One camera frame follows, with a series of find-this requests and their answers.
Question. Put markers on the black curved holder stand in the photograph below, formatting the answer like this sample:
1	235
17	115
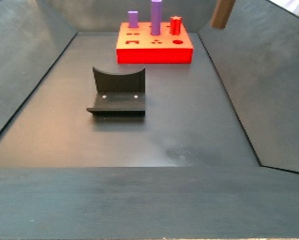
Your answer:
120	93

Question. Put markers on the red peg board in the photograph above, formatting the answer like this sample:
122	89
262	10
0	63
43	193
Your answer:
138	47

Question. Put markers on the tall purple peg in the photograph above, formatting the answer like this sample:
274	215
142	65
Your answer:
155	16

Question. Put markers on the red star peg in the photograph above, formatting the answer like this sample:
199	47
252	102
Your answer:
175	23

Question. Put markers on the brown hexagon peg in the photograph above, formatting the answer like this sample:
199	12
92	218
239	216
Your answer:
220	14

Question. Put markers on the short purple peg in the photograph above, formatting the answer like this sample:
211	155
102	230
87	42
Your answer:
132	18

